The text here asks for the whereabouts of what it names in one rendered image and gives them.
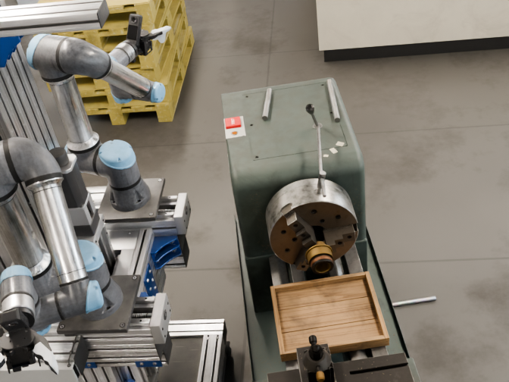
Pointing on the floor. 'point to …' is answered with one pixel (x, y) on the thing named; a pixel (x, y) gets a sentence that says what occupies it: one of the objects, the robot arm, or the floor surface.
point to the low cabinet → (410, 27)
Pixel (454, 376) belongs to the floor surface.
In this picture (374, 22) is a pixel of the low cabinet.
